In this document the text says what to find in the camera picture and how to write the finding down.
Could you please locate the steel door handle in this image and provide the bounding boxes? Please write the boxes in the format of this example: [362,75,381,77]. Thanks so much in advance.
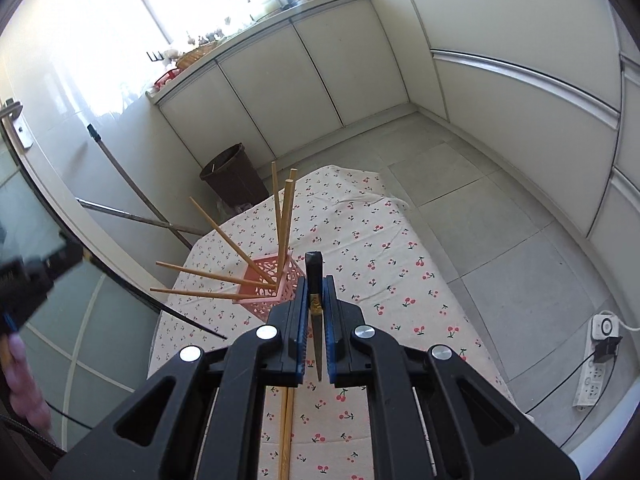
[1,98,34,151]

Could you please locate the person's left hand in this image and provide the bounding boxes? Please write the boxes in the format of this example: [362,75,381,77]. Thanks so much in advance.
[1,333,52,436]

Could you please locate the cherry print tablecloth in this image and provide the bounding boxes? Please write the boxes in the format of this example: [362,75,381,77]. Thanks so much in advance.
[151,166,504,479]

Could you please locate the wicker basket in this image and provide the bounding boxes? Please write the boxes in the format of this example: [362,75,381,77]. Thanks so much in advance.
[176,41,217,70]

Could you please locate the white kitchen cabinets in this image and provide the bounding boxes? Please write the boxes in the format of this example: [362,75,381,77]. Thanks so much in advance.
[151,0,639,315]

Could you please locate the glass sliding door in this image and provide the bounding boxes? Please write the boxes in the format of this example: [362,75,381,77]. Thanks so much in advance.
[1,136,158,450]

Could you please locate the black chopstick gold band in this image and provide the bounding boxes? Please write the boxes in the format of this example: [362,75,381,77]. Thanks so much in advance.
[305,252,323,382]

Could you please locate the white power strip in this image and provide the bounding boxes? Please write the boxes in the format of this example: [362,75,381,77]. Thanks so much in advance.
[573,311,620,411]

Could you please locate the dark brown trash bin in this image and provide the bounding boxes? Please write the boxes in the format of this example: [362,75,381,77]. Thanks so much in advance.
[200,143,270,210]

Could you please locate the pink perforated utensil holder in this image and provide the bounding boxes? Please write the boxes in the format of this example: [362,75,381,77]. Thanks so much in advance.
[232,252,306,332]

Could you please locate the wooden chopstick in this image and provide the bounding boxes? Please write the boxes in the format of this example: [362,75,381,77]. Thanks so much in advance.
[278,179,295,280]
[282,168,298,255]
[189,196,276,283]
[276,388,288,479]
[280,388,295,480]
[270,160,282,261]
[149,287,258,301]
[155,261,278,289]

